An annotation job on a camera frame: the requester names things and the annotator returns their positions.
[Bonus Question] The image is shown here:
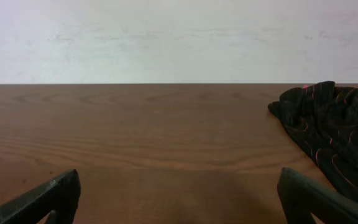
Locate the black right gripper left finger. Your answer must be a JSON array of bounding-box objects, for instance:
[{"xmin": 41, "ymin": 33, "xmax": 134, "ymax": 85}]
[{"xmin": 0, "ymin": 169, "xmax": 81, "ymax": 224}]

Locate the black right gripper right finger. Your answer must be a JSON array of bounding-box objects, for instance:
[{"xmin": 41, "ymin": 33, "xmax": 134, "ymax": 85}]
[{"xmin": 277, "ymin": 167, "xmax": 358, "ymax": 224}]

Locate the black orange-patterned t-shirt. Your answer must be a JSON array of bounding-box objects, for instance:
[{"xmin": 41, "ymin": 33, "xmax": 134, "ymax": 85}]
[{"xmin": 268, "ymin": 81, "xmax": 358, "ymax": 203}]

